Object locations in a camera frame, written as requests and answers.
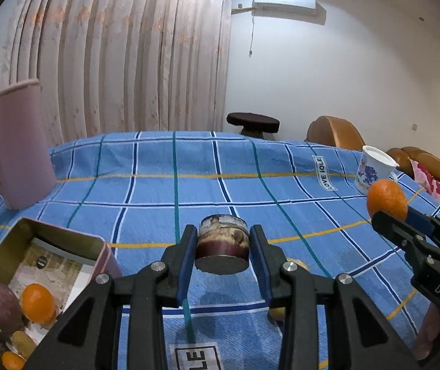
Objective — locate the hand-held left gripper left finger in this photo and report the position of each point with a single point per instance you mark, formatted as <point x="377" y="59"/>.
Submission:
<point x="187" y="266"/>

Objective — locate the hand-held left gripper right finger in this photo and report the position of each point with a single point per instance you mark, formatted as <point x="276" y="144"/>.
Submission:
<point x="260" y="266"/>

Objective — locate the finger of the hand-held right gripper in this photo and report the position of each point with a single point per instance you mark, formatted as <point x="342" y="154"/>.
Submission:
<point x="397" y="231"/>
<point x="420" y="217"/>

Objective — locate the orange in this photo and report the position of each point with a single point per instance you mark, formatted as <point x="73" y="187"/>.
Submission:
<point x="38" y="302"/>
<point x="387" y="198"/>
<point x="13" y="361"/>

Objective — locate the pink tin box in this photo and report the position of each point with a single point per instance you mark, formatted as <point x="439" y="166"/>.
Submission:
<point x="106" y="262"/>

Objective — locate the brown pale-faced cylindrical fruit piece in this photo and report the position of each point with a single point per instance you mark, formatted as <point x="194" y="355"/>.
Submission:
<point x="24" y="345"/>

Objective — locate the purple sweet potato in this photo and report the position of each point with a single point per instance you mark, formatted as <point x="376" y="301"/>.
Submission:
<point x="2" y="304"/>

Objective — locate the person's right hand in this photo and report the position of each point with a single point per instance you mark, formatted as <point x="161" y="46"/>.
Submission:
<point x="430" y="331"/>

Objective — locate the small yellow fruit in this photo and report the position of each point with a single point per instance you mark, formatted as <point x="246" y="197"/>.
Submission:
<point x="299" y="265"/>

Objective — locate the brown leather sofa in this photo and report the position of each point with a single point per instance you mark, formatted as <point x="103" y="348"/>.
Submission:
<point x="432" y="162"/>

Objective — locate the white floral mug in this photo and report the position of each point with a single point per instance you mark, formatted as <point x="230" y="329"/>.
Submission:
<point x="370" y="165"/>

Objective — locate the blue plaid cloth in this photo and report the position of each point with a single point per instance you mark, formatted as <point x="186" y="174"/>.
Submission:
<point x="204" y="185"/>

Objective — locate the white paper leaflet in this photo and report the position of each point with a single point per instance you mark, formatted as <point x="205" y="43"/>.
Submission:
<point x="85" y="277"/>

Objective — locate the brown wooden chair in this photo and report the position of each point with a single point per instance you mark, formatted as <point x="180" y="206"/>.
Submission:
<point x="335" y="131"/>

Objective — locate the printed paper leaflet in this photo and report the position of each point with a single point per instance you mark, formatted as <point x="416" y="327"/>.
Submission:
<point x="50" y="273"/>

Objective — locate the dark round stool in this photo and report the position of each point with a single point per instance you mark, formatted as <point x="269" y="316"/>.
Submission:
<point x="252" y="120"/>

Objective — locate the pink kettle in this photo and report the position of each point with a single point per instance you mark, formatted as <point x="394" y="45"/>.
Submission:
<point x="23" y="142"/>

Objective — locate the pink embroidered curtain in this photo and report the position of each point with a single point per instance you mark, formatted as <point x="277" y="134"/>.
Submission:
<point x="127" y="54"/>

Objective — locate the white air conditioner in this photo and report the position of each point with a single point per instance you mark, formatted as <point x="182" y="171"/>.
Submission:
<point x="283" y="2"/>

